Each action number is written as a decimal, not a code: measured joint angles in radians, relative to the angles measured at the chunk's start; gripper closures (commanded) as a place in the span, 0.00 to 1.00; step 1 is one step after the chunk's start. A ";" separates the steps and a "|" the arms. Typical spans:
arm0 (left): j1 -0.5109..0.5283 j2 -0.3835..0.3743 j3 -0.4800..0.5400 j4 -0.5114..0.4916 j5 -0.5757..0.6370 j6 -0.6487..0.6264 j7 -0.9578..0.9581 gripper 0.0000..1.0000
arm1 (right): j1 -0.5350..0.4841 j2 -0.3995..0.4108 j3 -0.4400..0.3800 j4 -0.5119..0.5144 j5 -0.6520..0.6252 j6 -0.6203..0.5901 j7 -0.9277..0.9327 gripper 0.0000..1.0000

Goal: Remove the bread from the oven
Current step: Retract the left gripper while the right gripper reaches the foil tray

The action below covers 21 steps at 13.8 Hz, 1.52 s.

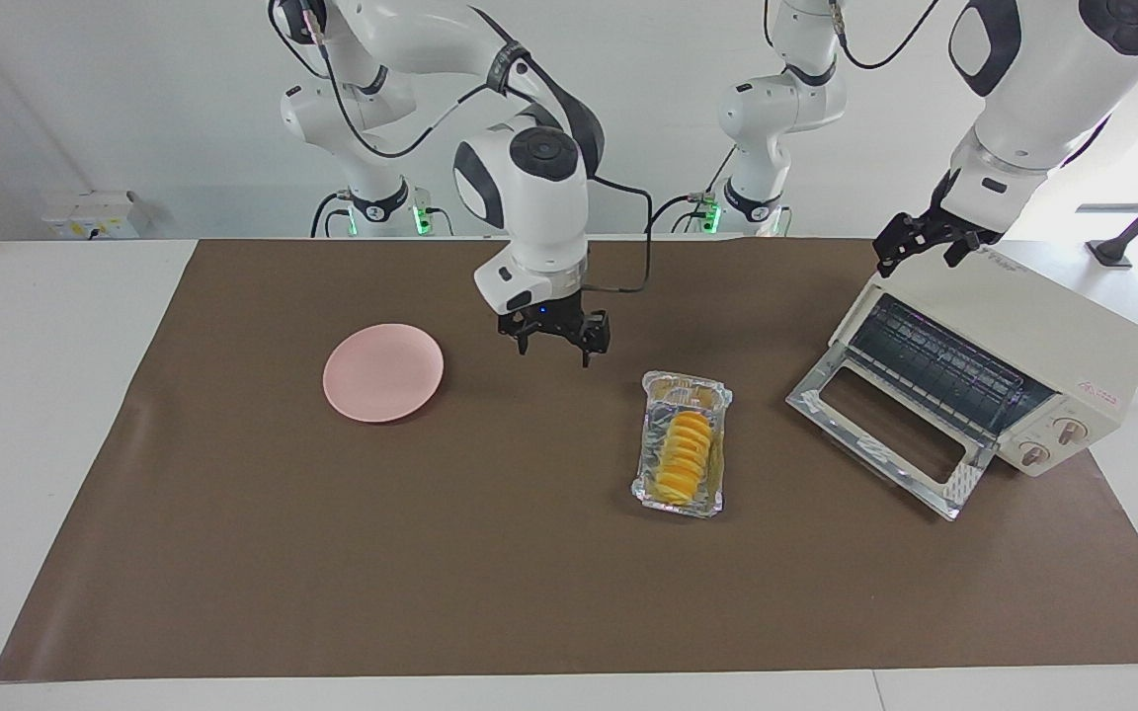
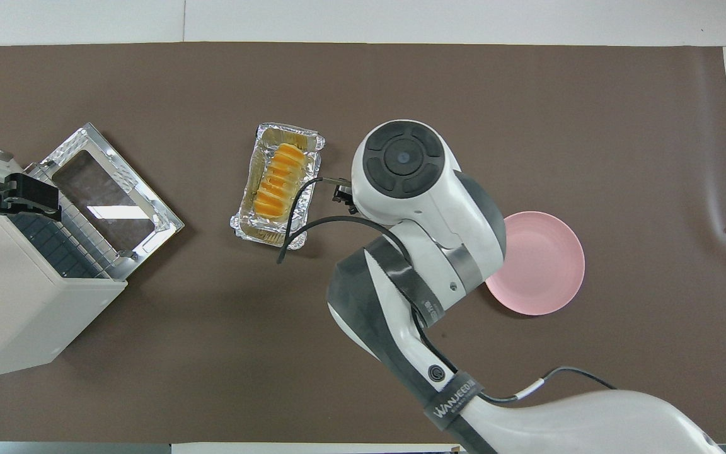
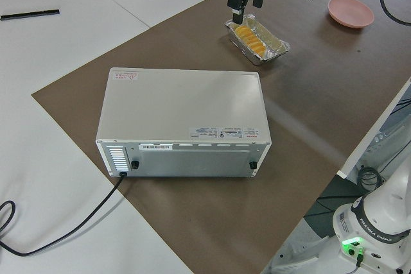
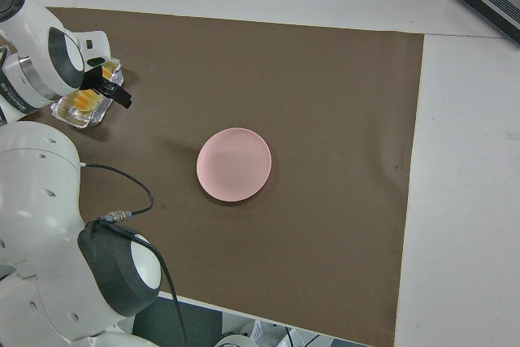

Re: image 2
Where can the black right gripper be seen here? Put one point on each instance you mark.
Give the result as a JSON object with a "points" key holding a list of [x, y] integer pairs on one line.
{"points": [[343, 192]]}

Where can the sliced golden bread loaf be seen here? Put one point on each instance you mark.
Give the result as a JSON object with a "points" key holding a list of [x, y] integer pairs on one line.
{"points": [[278, 183]]}

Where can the aluminium foil tray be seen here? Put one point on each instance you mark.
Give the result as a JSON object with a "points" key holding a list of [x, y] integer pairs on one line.
{"points": [[249, 221]]}

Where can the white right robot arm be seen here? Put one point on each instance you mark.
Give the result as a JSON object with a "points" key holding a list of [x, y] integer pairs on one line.
{"points": [[426, 208]]}

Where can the glass oven door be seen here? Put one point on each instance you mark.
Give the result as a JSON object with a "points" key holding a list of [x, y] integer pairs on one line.
{"points": [[104, 189]]}

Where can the cream toaster oven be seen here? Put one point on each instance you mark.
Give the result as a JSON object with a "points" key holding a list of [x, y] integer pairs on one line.
{"points": [[23, 315]]}

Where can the brown table mat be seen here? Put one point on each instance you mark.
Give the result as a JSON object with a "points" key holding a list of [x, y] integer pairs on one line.
{"points": [[363, 353]]}

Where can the pink round plate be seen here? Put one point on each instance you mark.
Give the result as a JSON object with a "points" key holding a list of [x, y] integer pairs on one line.
{"points": [[546, 265]]}

